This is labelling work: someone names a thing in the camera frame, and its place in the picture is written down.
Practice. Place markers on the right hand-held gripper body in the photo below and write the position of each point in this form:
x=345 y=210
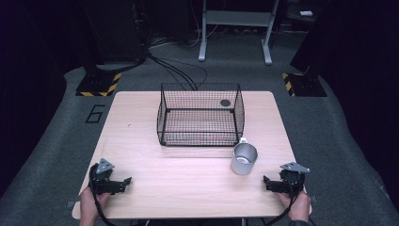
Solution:
x=292 y=182

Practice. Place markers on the silver metal cup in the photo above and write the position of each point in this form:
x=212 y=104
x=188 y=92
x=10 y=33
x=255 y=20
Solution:
x=243 y=161

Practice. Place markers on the black yellow striped base plate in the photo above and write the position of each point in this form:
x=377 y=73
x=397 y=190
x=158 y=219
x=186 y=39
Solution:
x=100 y=84
x=303 y=84

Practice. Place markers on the dark curtain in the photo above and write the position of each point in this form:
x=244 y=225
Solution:
x=28 y=78
x=357 y=62

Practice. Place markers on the person's left hand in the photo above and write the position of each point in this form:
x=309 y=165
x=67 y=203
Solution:
x=89 y=204

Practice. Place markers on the person's right hand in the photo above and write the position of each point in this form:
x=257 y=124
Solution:
x=298 y=207

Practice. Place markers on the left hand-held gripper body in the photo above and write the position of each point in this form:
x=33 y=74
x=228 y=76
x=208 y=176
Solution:
x=103 y=185

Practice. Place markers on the small white box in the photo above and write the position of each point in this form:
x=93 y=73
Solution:
x=306 y=13

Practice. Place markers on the white metal stand frame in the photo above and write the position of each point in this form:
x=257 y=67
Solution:
x=238 y=18

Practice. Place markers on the dark cabinet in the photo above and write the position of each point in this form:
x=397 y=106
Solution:
x=116 y=28

